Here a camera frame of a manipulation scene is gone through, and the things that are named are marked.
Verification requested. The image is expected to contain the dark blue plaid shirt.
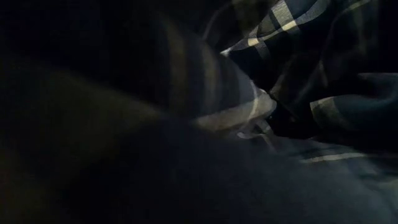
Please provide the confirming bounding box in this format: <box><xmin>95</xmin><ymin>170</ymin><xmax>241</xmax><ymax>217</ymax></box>
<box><xmin>0</xmin><ymin>0</ymin><xmax>398</xmax><ymax>224</ymax></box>

